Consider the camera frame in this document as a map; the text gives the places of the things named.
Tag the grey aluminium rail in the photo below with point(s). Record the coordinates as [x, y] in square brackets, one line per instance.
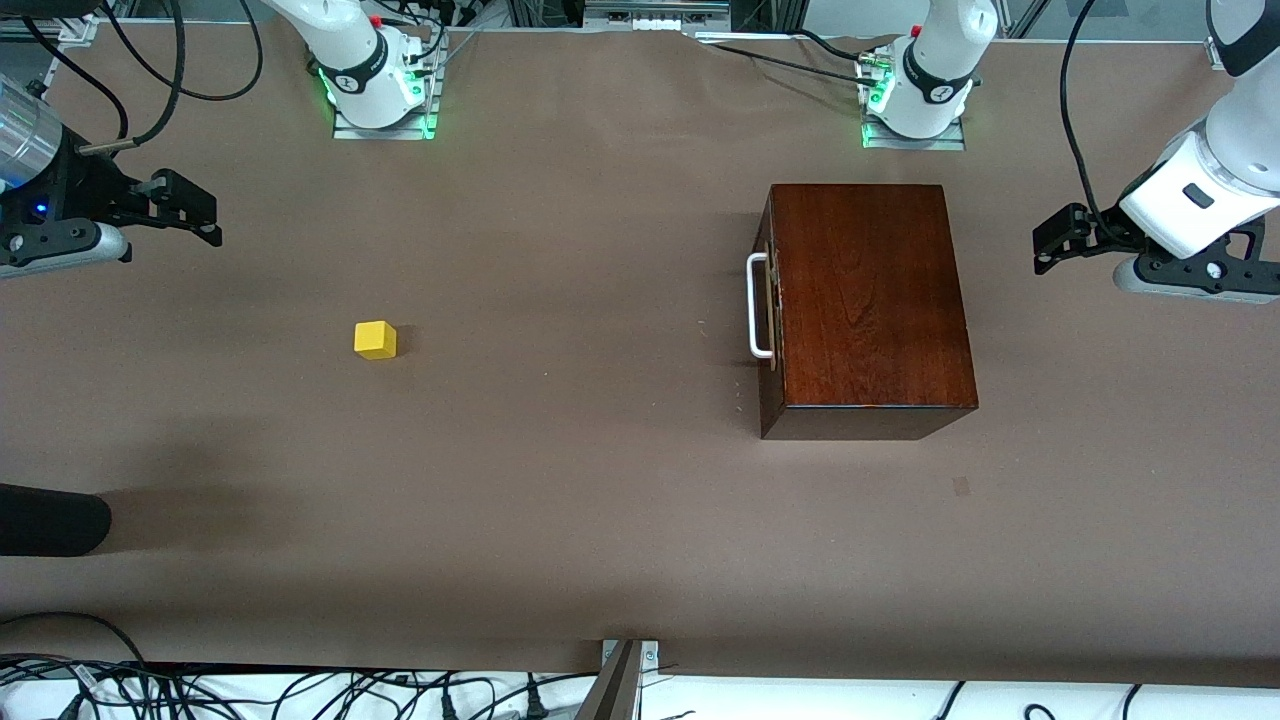
[650, 18]

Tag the brown paper table cover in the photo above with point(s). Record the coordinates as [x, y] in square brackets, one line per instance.
[550, 450]

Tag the yellow wooden cube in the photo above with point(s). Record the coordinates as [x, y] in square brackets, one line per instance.
[375, 340]

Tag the dark brown wooden cabinet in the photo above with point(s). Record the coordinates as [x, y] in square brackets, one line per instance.
[870, 300]

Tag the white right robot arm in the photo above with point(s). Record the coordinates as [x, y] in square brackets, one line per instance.
[360, 70]

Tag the silver corner bracket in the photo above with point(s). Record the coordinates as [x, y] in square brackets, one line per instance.
[60, 28]
[1218, 55]

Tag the black cylinder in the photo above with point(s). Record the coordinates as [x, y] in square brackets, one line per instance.
[50, 520]

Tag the silver metal bracket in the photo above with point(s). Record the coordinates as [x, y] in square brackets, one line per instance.
[650, 655]

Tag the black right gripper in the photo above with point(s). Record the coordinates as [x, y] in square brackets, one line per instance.
[82, 188]

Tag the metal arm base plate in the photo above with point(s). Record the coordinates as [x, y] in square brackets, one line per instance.
[385, 134]
[915, 145]

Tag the dark metal beam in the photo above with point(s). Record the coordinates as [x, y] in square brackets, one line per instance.
[615, 690]

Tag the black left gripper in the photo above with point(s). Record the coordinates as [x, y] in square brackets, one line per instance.
[1108, 238]

